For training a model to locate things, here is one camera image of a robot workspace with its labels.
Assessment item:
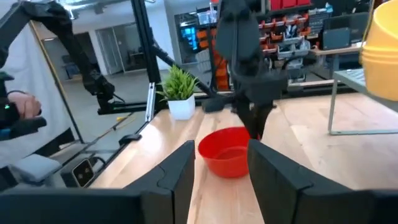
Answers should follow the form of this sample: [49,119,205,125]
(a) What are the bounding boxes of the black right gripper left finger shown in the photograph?
[124,139,196,224]

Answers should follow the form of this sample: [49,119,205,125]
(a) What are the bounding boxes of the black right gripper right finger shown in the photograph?
[248,139,313,224]

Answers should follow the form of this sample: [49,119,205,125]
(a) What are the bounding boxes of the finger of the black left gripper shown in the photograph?
[239,105,257,138]
[256,103,275,139]

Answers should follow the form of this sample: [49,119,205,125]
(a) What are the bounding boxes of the red plastic mini bowl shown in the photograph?
[198,126,261,179]

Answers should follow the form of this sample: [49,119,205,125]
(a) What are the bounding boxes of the yellow plastic mini bowl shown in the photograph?
[368,0,398,48]
[362,45,398,54]
[361,58,398,102]

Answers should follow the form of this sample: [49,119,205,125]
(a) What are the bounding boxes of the black table edge clamp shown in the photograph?
[118,133,143,146]

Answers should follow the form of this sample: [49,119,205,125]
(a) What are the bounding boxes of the storage rack with coloured bins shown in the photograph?
[174,0,313,91]

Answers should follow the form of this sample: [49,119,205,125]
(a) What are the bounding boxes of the small green potted plant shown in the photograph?
[156,64,200,121]

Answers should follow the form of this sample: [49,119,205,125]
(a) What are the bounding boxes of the blue lit screen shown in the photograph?
[180,25,198,52]

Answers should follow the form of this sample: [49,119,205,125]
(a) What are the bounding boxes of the wooden workbench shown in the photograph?
[310,45,365,75]

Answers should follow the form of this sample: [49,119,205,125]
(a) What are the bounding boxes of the green perforated metal shelf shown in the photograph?
[328,68,398,136]

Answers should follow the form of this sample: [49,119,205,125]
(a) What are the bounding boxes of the black equipment cases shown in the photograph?
[322,11,371,51]

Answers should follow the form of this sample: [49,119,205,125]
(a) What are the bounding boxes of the person's hand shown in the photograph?
[7,91,43,119]

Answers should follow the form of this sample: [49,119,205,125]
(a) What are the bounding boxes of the person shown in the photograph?
[0,23,74,169]

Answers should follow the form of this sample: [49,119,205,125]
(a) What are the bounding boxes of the silver frame bracket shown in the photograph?
[145,82,157,123]

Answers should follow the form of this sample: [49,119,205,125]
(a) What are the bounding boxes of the black table-level camera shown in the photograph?
[60,157,96,189]

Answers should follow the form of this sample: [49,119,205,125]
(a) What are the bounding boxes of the yellow hanging cable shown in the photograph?
[359,0,376,63]

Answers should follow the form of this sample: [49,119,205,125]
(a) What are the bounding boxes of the black leader arm handle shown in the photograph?
[0,116,48,141]

